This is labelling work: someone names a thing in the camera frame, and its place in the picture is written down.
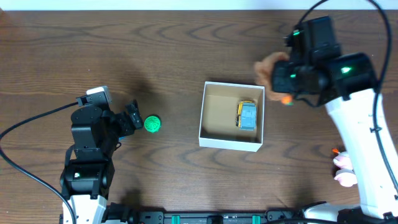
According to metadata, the green round plastic toy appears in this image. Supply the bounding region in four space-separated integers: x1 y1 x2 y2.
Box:
144 115 162 133

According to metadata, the brown plush toy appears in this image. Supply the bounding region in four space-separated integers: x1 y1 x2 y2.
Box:
254 52 293 105

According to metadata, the yellow grey toy truck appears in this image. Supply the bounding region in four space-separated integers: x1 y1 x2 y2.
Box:
236 100 257 131

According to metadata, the white cardboard box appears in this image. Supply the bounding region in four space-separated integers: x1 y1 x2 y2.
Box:
198 82 265 152

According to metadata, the pink white plush toy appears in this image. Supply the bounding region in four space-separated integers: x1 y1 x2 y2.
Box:
332 148 358 187

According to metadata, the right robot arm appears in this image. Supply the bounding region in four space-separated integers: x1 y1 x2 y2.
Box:
271 16 397 223

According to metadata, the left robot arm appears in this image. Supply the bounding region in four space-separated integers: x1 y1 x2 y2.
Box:
60 98 144 223

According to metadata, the right black cable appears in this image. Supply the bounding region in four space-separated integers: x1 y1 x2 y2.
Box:
297 0 398 200

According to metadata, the black cable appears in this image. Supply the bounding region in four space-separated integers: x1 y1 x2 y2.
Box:
0 101 80 224
297 0 398 200

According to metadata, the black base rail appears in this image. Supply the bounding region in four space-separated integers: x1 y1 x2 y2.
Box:
58 202 371 224

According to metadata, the left black cable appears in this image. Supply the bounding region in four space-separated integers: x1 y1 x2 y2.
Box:
0 101 80 224

